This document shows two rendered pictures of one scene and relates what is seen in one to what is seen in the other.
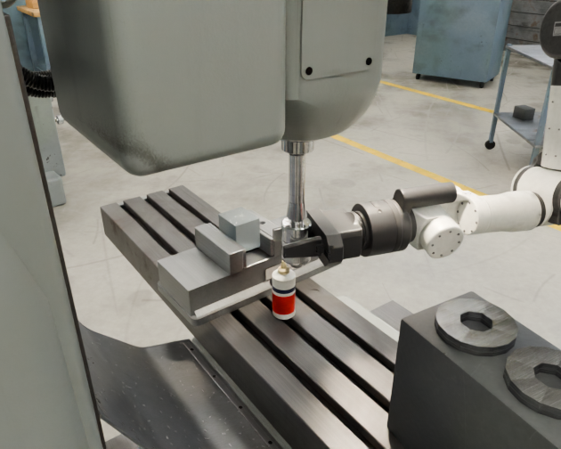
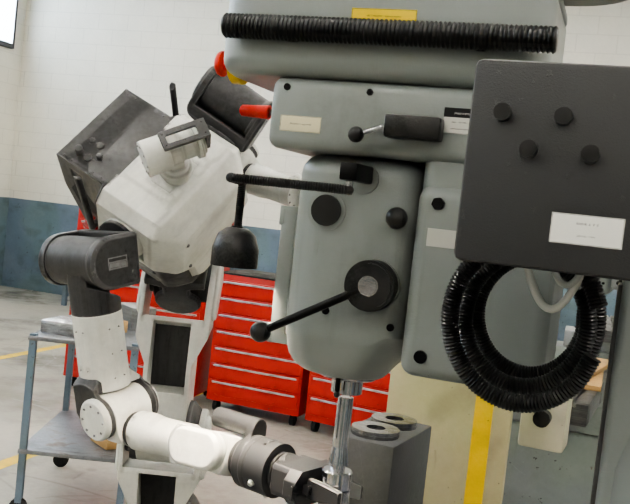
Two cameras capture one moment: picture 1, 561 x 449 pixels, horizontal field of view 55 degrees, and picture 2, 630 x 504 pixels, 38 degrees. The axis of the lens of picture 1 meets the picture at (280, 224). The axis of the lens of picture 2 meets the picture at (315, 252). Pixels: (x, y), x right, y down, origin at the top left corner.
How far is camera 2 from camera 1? 1.89 m
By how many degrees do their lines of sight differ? 119
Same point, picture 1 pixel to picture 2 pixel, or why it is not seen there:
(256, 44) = not seen: hidden behind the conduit
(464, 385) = (412, 445)
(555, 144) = (121, 365)
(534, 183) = (130, 405)
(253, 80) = not seen: hidden behind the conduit
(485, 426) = (417, 455)
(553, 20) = (106, 256)
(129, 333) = not seen: outside the picture
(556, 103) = (113, 329)
